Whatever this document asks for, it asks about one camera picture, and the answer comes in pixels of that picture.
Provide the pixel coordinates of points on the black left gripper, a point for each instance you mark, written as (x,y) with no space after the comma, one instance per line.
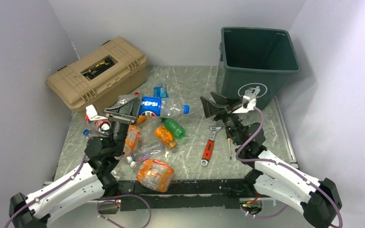
(130,109)

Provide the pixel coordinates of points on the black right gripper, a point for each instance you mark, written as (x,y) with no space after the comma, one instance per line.
(210,108)

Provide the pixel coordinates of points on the blue cap clear bottle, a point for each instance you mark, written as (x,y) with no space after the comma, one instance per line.
(154,106)

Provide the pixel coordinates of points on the crushed clear blue label bottle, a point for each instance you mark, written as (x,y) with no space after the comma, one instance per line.
(146,152)

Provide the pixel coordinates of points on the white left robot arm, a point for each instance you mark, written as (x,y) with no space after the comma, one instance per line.
(90,180)

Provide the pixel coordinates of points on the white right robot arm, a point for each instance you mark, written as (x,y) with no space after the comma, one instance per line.
(317,200)

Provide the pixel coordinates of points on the dark green trash bin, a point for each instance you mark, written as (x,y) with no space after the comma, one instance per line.
(256,60)

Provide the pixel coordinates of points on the orange juice bottle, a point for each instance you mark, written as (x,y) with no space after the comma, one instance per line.
(141,119)

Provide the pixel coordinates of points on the large orange label bottle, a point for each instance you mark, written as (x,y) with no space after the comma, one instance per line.
(131,140)

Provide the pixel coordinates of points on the red label clear bottle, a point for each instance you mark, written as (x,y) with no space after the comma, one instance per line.
(102,125)

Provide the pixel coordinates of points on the blue tinted water bottle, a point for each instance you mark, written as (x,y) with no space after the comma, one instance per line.
(160,91)

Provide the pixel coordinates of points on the small orange bottle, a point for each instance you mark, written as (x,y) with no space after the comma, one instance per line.
(165,136)

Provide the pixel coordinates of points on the green plastic bottle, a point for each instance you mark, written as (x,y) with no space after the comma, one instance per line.
(173,127)

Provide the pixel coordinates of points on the tan plastic toolbox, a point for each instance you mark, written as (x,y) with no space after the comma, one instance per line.
(115,68)

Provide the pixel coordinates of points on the crushed orange label jug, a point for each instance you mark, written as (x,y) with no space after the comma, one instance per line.
(154,174)

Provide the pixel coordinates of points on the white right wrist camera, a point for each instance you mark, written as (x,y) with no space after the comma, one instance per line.
(248,104)

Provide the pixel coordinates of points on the red handled adjustable wrench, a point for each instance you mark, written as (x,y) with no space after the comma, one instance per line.
(206,156)

